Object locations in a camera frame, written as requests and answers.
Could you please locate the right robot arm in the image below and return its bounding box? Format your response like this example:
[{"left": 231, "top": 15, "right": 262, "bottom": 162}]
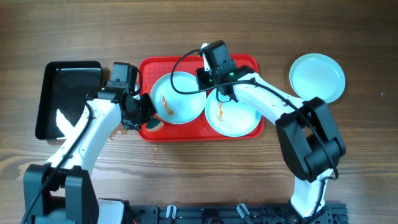
[{"left": 198, "top": 40, "right": 346, "bottom": 222}]

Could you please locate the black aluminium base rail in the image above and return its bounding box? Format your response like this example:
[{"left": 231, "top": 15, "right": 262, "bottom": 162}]
[{"left": 131, "top": 203, "right": 349, "bottom": 224}]

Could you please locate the black rectangular water basin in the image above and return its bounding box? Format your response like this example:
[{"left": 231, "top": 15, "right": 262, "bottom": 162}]
[{"left": 35, "top": 61, "right": 102, "bottom": 140}]

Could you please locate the green and orange sponge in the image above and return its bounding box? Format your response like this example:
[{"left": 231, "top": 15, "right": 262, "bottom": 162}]
[{"left": 146, "top": 116, "right": 164, "bottom": 132}]

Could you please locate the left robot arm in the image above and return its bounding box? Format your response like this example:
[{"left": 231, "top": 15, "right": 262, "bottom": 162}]
[{"left": 21, "top": 87, "right": 156, "bottom": 223}]

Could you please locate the white plate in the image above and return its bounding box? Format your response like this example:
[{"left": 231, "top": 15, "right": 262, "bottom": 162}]
[
  {"left": 205, "top": 90, "right": 262, "bottom": 138},
  {"left": 289, "top": 53, "right": 346, "bottom": 103},
  {"left": 150, "top": 73, "right": 206, "bottom": 124}
]

